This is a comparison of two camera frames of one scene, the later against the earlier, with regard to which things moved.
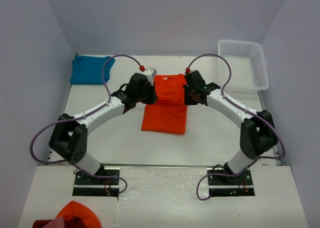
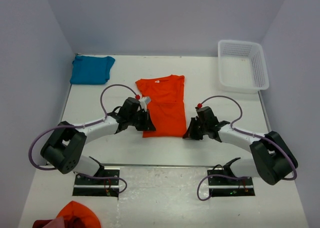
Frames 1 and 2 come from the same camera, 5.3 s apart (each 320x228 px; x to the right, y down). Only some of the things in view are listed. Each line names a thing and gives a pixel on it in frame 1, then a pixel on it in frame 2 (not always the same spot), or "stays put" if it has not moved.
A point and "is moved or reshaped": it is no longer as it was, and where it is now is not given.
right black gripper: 187,101 to 190,134
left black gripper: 153,97 to 147,125
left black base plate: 86,186 stays put
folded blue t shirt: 88,69 stays put
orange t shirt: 168,114 is moved or reshaped
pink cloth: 58,222 stays put
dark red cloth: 40,223 stays put
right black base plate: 242,185 stays put
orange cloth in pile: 76,215 stays put
